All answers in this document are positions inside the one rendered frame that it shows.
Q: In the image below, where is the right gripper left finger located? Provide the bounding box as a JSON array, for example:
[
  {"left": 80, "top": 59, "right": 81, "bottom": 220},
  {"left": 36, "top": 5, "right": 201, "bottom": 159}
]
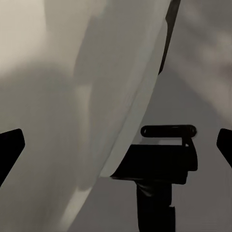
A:
[{"left": 0, "top": 129, "right": 25, "bottom": 186}]

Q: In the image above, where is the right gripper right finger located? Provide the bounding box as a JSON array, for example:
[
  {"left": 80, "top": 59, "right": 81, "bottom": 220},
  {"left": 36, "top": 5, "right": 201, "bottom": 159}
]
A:
[{"left": 217, "top": 128, "right": 232, "bottom": 167}]

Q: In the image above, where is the bowl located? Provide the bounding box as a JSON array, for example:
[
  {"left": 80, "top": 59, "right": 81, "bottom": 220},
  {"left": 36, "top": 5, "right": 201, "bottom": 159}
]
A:
[{"left": 0, "top": 0, "right": 171, "bottom": 232}]

